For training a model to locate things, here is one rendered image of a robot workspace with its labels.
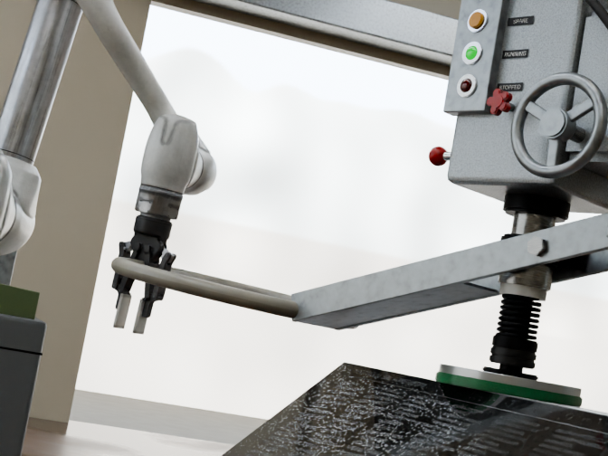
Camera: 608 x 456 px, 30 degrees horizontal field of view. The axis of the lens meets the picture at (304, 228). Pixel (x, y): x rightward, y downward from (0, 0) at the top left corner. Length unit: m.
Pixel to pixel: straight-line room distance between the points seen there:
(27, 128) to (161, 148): 0.37
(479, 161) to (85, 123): 6.72
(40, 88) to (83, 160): 5.74
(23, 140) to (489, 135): 1.15
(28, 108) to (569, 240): 1.30
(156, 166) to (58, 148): 6.00
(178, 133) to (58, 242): 5.97
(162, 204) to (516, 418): 0.99
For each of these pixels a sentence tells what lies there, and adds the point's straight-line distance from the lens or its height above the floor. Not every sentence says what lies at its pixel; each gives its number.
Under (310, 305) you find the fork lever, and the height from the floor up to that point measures 0.91.
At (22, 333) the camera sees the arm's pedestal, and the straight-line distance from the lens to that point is 2.15.
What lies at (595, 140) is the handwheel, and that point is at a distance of 1.55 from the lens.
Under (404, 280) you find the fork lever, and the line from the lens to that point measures 1.82.
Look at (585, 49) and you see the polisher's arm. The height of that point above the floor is 1.32.
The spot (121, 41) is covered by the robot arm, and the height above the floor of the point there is 1.39.
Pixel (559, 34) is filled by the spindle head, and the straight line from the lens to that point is 1.70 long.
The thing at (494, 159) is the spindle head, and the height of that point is 1.16.
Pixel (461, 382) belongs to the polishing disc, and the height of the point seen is 0.83.
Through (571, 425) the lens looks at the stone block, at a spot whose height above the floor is 0.80.
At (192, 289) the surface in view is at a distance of 1.96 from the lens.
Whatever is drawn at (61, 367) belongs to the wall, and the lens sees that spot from 8.24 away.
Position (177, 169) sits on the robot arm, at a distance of 2.28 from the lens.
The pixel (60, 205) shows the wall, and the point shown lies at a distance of 8.23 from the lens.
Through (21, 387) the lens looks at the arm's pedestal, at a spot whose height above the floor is 0.67.
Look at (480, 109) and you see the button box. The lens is 1.72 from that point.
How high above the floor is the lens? 0.85
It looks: 6 degrees up
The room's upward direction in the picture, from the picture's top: 10 degrees clockwise
